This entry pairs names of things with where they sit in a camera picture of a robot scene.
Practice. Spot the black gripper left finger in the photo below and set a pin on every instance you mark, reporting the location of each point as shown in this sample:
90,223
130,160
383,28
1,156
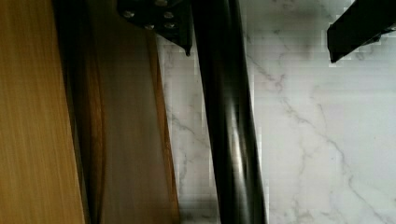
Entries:
170,19

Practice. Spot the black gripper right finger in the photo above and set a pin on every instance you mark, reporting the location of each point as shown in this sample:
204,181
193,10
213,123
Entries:
363,23

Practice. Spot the black drawer handle bar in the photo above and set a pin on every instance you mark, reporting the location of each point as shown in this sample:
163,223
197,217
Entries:
224,73

